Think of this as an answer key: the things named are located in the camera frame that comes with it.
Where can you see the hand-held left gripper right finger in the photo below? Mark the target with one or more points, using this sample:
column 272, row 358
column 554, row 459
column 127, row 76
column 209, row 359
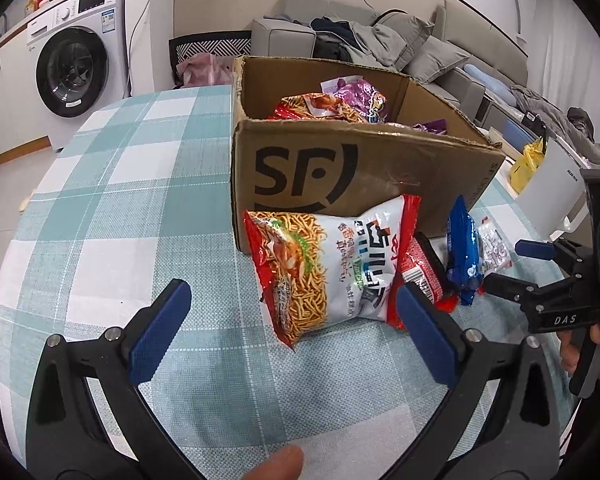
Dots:
column 427, row 330

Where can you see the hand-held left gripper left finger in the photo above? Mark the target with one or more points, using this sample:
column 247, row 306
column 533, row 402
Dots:
column 162, row 325

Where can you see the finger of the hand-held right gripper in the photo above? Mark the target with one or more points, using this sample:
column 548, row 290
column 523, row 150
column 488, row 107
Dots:
column 510, row 287
column 532, row 249

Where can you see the blue snack packet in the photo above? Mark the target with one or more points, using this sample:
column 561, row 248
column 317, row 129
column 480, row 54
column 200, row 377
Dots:
column 462, row 255

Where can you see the red chip packet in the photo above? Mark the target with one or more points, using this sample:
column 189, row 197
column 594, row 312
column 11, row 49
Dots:
column 420, row 270

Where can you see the large white noodle snack packet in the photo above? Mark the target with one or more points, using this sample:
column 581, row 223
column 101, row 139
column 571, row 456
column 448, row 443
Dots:
column 340, row 260

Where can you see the purple snack packet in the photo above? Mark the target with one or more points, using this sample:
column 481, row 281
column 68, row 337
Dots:
column 360, row 92
column 430, row 126

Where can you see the brown cardboard box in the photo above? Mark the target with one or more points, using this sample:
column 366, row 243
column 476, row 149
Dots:
column 380, row 170

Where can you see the person's right hand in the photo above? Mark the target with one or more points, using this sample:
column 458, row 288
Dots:
column 569, row 352

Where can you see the person's left hand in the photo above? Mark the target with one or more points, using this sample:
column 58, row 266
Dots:
column 275, row 465

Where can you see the small clear snack packet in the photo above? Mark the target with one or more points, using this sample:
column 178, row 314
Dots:
column 492, row 245

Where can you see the white electric kettle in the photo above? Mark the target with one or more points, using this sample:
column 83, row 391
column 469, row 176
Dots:
column 555, row 185

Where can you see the yellow bag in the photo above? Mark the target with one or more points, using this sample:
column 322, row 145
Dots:
column 525, row 167

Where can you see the light blue storage box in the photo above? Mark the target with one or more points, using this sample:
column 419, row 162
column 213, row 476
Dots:
column 517, row 130

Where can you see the dark brown bundle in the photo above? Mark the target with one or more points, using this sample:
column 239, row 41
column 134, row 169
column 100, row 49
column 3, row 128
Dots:
column 580, row 124

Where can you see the green checkered tablecloth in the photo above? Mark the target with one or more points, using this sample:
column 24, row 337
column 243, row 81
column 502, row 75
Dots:
column 155, row 185

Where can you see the grey blanket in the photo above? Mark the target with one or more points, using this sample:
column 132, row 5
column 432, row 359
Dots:
column 545, row 105

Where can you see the light blue pillow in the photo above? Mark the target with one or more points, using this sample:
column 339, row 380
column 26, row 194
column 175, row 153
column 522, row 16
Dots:
column 487, row 82

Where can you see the beige slipper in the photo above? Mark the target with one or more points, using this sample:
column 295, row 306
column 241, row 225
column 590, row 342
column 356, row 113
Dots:
column 23, row 202

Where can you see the grey pillow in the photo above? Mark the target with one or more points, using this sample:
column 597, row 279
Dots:
column 410, row 30
column 437, row 60

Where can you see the grey sofa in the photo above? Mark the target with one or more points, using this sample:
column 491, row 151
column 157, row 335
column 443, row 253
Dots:
column 480, row 35

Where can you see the grey jacket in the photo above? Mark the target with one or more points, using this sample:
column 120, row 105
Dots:
column 380, row 42

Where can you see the pink bag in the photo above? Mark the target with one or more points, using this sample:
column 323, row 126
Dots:
column 205, row 70

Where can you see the white washing machine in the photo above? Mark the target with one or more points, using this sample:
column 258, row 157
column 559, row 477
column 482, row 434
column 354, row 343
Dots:
column 70, row 75

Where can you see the black patterned chair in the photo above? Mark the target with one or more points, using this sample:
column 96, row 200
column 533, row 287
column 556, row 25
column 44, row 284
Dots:
column 210, row 42

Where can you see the dark clothes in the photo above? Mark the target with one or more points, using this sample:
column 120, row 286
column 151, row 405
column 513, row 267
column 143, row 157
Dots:
column 330, row 40

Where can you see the yellow bottle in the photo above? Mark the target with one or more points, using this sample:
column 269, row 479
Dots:
column 30, row 4

